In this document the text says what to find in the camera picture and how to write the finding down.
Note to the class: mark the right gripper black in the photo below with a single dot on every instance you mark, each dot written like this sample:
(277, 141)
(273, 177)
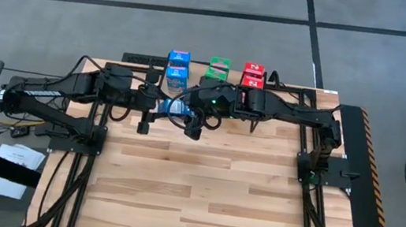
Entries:
(224, 100)

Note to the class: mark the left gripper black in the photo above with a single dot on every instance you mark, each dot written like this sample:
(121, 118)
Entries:
(147, 99)

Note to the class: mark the blue Rice Krispies cereal box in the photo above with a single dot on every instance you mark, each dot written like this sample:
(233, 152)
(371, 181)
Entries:
(176, 80)
(180, 58)
(176, 107)

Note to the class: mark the green Apple Jacks cereal box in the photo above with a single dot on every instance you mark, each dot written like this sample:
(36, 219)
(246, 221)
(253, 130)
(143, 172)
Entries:
(221, 62)
(216, 73)

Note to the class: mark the red Froot Loops cereal box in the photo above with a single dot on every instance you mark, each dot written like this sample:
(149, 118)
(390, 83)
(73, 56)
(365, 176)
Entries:
(252, 82)
(254, 69)

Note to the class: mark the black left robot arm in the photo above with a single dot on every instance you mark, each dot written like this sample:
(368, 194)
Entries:
(63, 88)

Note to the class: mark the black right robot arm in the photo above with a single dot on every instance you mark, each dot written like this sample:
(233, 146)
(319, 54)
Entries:
(298, 113)

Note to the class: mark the black power strip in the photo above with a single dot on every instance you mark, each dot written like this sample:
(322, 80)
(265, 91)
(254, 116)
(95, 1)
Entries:
(139, 58)

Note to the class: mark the small black controller box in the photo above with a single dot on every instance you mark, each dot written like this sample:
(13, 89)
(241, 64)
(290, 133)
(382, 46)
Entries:
(20, 131)

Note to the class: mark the white paper sheet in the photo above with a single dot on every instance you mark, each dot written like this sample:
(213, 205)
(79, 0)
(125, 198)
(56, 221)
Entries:
(22, 155)
(2, 185)

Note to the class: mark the black bar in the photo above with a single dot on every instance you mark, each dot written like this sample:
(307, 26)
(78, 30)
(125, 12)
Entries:
(0, 166)

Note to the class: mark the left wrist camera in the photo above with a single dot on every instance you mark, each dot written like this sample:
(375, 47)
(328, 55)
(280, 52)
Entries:
(152, 77)

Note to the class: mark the wooden shelf with black frame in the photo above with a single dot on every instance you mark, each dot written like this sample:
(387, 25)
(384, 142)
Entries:
(196, 76)

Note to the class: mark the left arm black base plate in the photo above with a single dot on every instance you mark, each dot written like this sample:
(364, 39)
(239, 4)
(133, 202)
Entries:
(63, 145)

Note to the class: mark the black aluminium table frame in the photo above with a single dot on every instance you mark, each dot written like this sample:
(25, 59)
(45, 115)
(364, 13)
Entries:
(294, 89)

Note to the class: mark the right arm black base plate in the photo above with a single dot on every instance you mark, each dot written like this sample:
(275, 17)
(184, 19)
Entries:
(341, 180)

